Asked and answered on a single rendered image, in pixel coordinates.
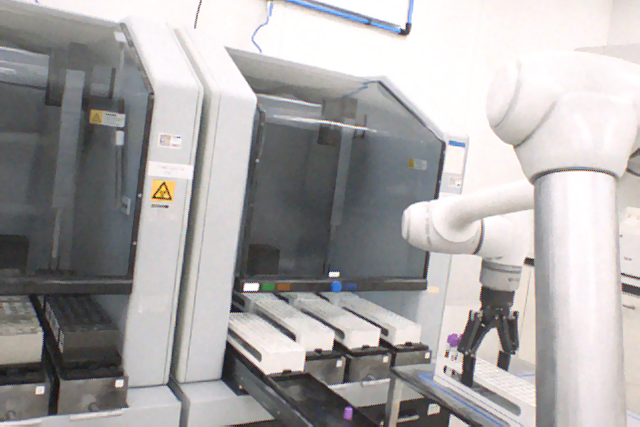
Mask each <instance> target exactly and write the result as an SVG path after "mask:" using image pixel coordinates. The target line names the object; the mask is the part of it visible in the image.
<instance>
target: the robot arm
mask: <svg viewBox="0 0 640 427"><path fill-rule="evenodd" d="M486 117H487V120H488V122H489V126H490V128H491V130H492V131H493V133H494V134H495V135H496V136H497V137H498V138H499V139H500V140H501V141H502V142H504V143H506V144H509V145H512V147H513V150H514V152H515V154H516V156H517V159H518V161H519V163H520V165H521V169H522V172H523V174H524V175H525V177H526V179H522V180H519V181H515V182H511V183H507V184H503V185H499V186H495V187H492V188H488V189H484V190H480V191H477V192H473V193H470V194H467V195H465V196H462V197H457V196H447V197H444V198H441V199H436V200H431V201H430V202H418V203H415V204H412V205H410V206H409V207H408V209H407V210H406V211H405V212H404V214H403V219H402V236H403V238H404V239H405V240H406V242H407V243H409V244H410V245H412V246H414V247H416V248H418V249H421V250H424V251H429V252H434V253H441V254H452V255H474V256H479V257H482V261H481V269H480V276H479V282H480V283H481V284H482V285H481V291H480V297H479V300H480V302H481V308H480V309H479V311H474V310H470V311H469V315H468V321H467V324H466V327H465V329H464V332H463V335H462V337H461V340H460V343H459V345H458V348H457V351H458V352H459V353H461V354H463V356H464V357H463V365H462V369H463V371H462V378H461V383H462V384H463V385H465V386H467V387H469V388H472V387H473V380H474V374H475V367H476V360H477V357H475V356H474V355H475V353H476V351H477V350H478V348H479V346H480V344H481V343H482V341H483V339H484V337H485V336H486V334H487V333H489V332H490V330H491V329H494V328H496V329H497V332H498V336H499V339H500V343H501V346H502V350H503V351H502V350H500V351H499V356H498V362H497V367H498V368H500V369H502V370H503V371H505V372H507V373H508V372H509V366H510V362H511V356H512V355H513V356H515V355H516V352H515V351H517V352H518V351H519V349H520V347H519V332H518V318H519V312H518V311H515V310H513V309H510V308H512V307H513V304H514V297H515V290H518V289H519V286H520V279H521V273H522V266H523V262H524V259H525V257H526V255H527V253H528V249H529V244H530V236H531V209H534V299H535V326H536V354H535V427H628V421H627V401H626V382H625V363H624V344H623V337H624V324H623V304H622V285H621V265H620V246H619V226H618V207H617V187H620V186H623V185H626V184H629V183H633V182H636V181H640V65H638V64H633V63H630V62H627V61H624V60H621V59H620V58H617V57H612V56H607V55H601V54H594V53H586V52H577V51H565V50H552V51H542V52H536V53H531V54H526V55H523V56H521V57H519V58H518V59H515V60H513V61H510V62H508V63H505V64H504V65H503V66H501V67H500V69H499V70H498V71H497V73H496V74H495V76H494V78H493V80H492V82H491V85H490V88H489V91H488V94H487V99H486ZM482 324H483V325H484V326H482ZM513 343H514V344H513ZM469 350H471V351H469Z"/></svg>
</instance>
